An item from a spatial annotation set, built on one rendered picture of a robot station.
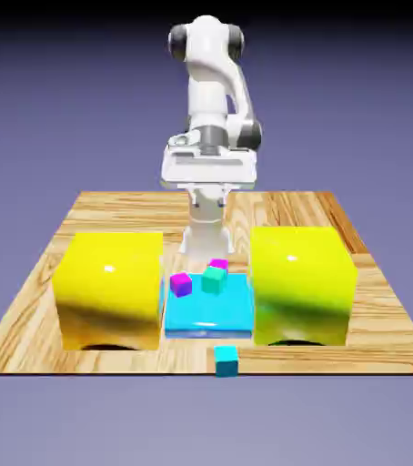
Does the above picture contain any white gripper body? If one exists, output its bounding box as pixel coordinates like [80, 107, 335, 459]
[160, 144, 258, 192]

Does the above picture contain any small teal green cube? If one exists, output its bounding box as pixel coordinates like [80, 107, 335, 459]
[201, 266, 228, 296]

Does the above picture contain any small cyan cube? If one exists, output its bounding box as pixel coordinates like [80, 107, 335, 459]
[213, 345, 240, 379]

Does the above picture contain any large flat cyan box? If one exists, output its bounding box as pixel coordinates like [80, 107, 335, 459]
[162, 272, 256, 340]

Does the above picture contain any large yellow-green box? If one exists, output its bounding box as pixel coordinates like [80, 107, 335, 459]
[248, 225, 359, 347]

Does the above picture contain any large yellow box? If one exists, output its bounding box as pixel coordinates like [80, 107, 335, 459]
[51, 231, 165, 352]

